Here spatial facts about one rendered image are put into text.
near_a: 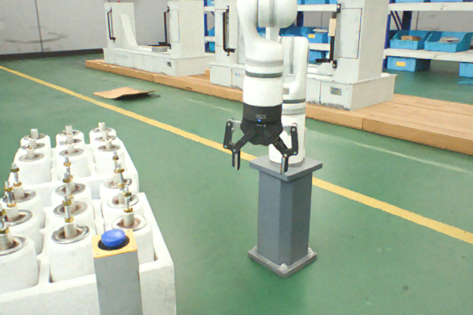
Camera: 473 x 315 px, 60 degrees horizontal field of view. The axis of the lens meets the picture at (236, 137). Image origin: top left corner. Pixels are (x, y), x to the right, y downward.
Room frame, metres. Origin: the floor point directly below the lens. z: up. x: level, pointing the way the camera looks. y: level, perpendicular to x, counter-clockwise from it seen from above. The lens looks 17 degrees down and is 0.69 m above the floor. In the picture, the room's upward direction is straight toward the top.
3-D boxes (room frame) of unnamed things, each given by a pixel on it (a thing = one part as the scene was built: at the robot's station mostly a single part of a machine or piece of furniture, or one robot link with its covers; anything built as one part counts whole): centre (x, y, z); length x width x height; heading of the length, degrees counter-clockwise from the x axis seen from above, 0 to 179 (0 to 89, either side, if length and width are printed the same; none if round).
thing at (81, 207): (0.85, 0.38, 0.25); 0.08 x 0.08 x 0.01
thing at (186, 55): (4.78, 0.92, 0.45); 1.61 x 0.57 x 0.74; 42
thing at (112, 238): (0.61, 0.21, 0.32); 0.04 x 0.04 x 0.02
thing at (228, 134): (0.78, 0.02, 0.46); 0.03 x 0.02 x 0.06; 168
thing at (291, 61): (1.04, -0.14, 0.54); 0.09 x 0.09 x 0.17; 78
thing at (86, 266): (0.75, 0.34, 0.16); 0.10 x 0.10 x 0.18
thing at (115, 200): (0.90, 0.27, 0.25); 0.08 x 0.08 x 0.01
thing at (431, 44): (4.90, -2.48, 0.36); 0.50 x 0.38 x 0.21; 134
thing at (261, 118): (0.76, -0.05, 0.49); 0.08 x 0.08 x 0.09
